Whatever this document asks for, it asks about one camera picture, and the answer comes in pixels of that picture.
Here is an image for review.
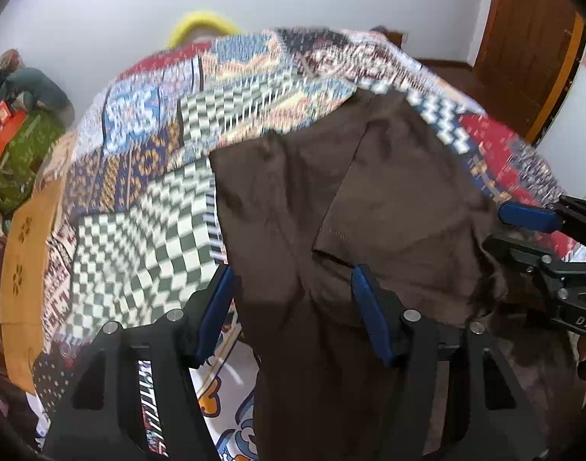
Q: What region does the patchwork printed blanket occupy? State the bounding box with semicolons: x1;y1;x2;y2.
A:
31;26;586;461

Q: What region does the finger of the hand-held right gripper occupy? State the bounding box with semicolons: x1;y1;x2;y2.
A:
482;231;579;295
498;196;586;250

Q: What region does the brown shirt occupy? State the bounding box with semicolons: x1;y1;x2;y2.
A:
209;91;586;461

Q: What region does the dark cloth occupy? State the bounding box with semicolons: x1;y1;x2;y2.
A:
370;24;404;48

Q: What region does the brown cardboard box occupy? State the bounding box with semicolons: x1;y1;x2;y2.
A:
0;129;78;395

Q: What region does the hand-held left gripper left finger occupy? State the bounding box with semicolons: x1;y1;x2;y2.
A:
43;264;236;461

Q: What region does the green cloth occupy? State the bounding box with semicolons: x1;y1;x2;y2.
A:
0;110;66;217

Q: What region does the grey cloth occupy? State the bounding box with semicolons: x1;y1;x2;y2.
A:
0;67;75;116

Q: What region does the orange box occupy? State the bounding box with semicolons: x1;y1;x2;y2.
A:
0;101;30;164

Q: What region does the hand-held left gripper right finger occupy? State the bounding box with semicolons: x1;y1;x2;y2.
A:
351;264;549;461

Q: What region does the brown wooden door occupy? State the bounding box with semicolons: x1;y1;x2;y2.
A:
473;0;586;145

